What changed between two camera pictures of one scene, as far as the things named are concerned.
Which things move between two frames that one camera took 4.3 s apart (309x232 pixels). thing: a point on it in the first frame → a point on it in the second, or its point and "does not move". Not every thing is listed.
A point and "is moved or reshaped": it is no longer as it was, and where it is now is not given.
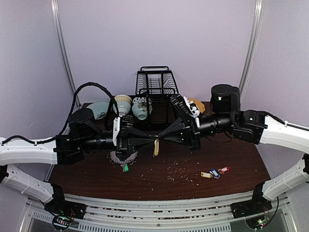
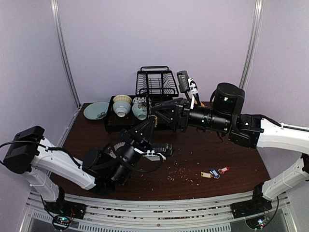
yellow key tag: [156, 147] is moved or reshaped
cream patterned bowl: [122, 97] does not move
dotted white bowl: [141, 99] does not move
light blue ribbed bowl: [122, 107] does not move
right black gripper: [192, 133] → [181, 116]
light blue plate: [100, 108] does not move
